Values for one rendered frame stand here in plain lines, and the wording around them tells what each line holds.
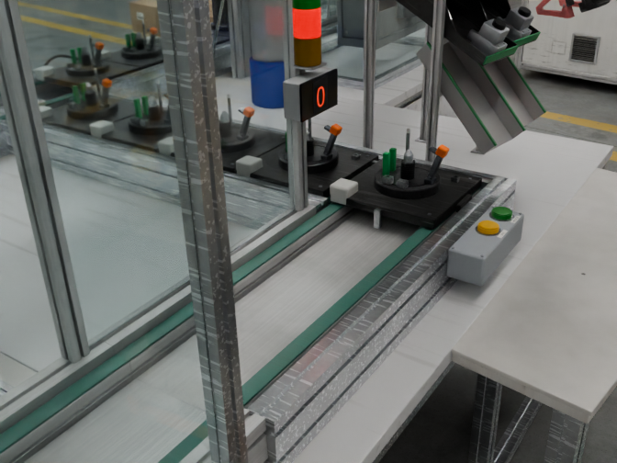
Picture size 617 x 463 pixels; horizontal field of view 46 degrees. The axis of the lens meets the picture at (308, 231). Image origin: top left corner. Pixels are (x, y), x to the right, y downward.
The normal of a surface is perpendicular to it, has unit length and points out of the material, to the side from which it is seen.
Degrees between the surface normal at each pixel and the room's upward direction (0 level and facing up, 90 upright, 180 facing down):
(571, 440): 90
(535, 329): 0
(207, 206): 90
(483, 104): 45
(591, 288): 0
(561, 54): 90
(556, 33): 90
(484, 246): 0
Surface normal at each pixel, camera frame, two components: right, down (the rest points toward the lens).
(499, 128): 0.49, -0.40
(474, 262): -0.56, 0.40
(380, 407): -0.03, -0.88
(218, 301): 0.83, 0.25
